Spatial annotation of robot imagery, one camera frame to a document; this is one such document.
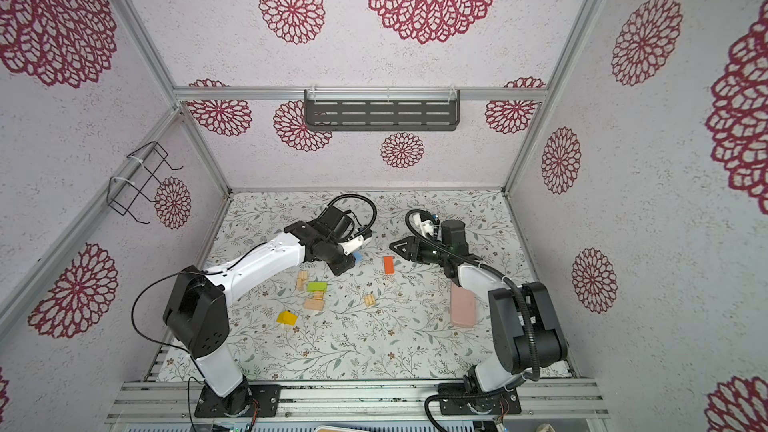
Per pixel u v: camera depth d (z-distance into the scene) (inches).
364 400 29.8
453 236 27.9
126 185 29.2
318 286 37.5
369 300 35.4
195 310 18.4
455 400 28.3
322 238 25.1
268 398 29.0
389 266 39.1
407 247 31.2
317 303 35.4
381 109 36.5
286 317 34.3
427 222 32.1
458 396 28.9
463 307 35.0
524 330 16.3
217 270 19.4
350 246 30.6
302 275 37.3
